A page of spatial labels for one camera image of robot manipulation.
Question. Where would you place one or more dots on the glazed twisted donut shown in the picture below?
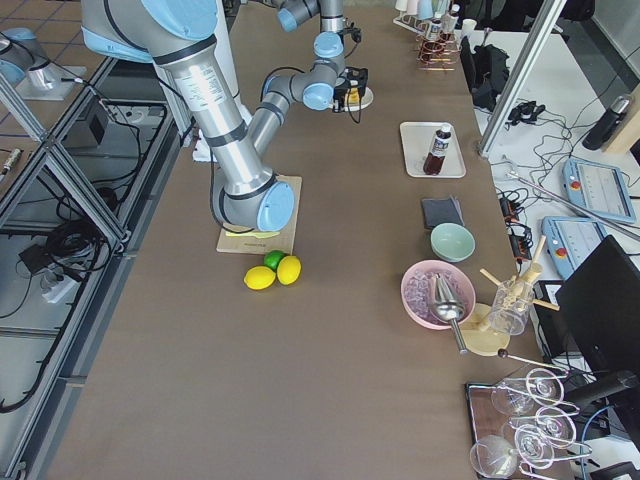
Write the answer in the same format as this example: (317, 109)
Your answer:
(353, 96)

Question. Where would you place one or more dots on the white round plate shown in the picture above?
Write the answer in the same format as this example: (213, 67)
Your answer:
(366, 100)

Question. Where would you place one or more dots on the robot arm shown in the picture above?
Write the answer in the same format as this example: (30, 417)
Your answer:
(188, 39)
(293, 13)

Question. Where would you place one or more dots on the cream rabbit tray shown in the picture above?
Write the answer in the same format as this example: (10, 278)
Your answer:
(417, 138)

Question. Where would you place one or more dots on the wine glass rack tray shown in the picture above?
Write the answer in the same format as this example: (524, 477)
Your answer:
(536, 428)

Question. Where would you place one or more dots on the dark tea bottle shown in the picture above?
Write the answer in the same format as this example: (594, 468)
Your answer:
(434, 161)

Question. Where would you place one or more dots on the grey folded cloth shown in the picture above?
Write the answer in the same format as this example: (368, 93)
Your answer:
(441, 211)

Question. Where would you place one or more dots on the yellow plastic knife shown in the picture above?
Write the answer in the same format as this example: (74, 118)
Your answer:
(251, 233)

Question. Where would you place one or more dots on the mint green bowl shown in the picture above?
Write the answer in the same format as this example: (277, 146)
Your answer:
(452, 242)

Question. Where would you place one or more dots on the green lime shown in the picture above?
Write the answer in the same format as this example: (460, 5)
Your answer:
(273, 258)

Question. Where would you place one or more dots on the yellow lemon upper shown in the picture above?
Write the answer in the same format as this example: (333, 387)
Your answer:
(288, 270)

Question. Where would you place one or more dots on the yellow lemon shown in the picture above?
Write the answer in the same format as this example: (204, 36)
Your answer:
(259, 278)
(288, 270)

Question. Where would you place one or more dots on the yellow lemon lower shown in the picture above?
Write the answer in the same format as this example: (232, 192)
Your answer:
(259, 278)

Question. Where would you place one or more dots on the pink ice bowl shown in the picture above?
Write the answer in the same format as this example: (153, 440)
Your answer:
(418, 289)

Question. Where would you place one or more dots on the steel ice scoop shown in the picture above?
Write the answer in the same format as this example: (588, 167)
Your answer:
(448, 308)

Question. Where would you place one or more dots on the black thermos flask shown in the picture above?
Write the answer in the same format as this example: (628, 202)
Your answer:
(604, 128)

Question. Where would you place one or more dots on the clear glass mug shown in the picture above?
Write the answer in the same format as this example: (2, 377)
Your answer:
(509, 313)

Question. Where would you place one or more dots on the black monitor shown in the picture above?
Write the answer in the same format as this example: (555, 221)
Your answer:
(600, 304)

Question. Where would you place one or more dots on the white wire cup rack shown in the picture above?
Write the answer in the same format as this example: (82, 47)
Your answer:
(413, 15)

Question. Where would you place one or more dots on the bottle in wire rack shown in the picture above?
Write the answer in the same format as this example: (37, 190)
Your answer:
(433, 32)

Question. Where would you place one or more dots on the copper wire bottle rack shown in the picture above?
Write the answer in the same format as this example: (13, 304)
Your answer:
(442, 56)

